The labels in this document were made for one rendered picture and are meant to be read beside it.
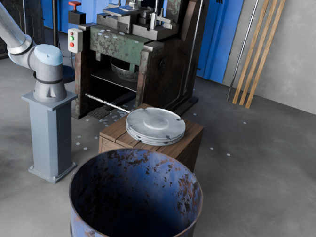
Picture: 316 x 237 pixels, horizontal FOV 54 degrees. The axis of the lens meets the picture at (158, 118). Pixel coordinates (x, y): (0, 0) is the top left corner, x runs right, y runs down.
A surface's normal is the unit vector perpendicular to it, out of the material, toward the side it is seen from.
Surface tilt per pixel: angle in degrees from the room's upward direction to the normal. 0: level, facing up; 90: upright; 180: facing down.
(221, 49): 90
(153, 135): 0
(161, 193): 88
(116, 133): 0
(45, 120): 90
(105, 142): 90
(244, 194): 0
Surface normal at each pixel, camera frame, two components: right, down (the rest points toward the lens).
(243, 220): 0.14, -0.86
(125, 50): -0.48, 0.38
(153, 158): -0.25, 0.42
